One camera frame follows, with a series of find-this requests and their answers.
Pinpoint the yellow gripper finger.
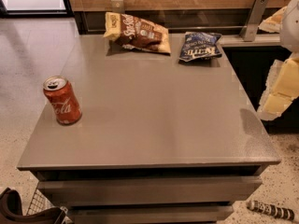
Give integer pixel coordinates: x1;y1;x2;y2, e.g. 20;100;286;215
257;93;292;121
272;59;299;98

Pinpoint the blue chip bag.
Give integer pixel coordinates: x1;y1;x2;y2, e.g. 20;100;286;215
179;32;221;62

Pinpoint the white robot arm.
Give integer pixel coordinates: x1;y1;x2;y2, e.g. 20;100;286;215
257;0;299;121

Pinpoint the snack bag on shelf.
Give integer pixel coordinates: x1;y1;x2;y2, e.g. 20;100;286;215
258;7;287;33

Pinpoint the brown chip bag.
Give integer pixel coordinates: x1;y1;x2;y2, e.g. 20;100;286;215
104;12;171;54

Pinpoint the red coke can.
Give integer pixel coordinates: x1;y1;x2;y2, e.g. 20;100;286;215
43;76;82;125

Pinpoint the black white patterned tube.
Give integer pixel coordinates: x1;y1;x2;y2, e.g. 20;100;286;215
247;200;298;221

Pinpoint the dark brown chair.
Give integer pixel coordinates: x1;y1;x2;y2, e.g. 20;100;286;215
0;188;66;224

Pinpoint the right metal bracket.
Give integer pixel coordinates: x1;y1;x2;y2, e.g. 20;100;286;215
239;0;269;42

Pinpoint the metal bracket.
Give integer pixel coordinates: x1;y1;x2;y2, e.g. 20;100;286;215
111;0;125;13
239;0;269;42

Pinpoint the left metal bracket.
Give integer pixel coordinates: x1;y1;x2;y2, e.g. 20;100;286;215
111;0;125;13

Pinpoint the white wire basket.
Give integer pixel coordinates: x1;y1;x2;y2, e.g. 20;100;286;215
25;189;69;217

